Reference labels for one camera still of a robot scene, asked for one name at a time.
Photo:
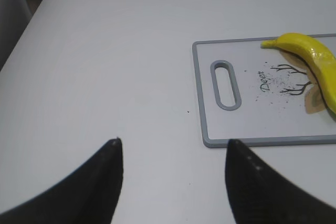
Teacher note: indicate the yellow plastic banana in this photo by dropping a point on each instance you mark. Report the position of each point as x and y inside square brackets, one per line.
[316, 55]

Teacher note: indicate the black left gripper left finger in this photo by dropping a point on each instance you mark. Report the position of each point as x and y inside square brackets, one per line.
[90, 194]

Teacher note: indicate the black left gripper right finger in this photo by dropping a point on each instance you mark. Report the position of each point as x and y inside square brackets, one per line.
[259, 194]

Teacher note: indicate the white grey-rimmed cutting board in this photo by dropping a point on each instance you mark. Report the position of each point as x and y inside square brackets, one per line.
[263, 97]

